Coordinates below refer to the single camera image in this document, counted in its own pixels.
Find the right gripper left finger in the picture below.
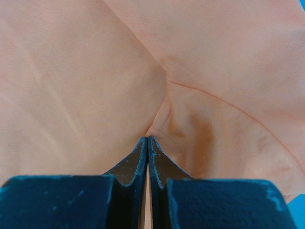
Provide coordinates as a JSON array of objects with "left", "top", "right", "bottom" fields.
[{"left": 0, "top": 137, "right": 148, "bottom": 229}]

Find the orange t shirt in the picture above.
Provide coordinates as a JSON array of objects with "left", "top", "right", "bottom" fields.
[{"left": 0, "top": 0, "right": 305, "bottom": 229}]

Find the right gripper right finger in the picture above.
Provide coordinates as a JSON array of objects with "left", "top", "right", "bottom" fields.
[{"left": 148, "top": 137, "right": 296, "bottom": 229}]

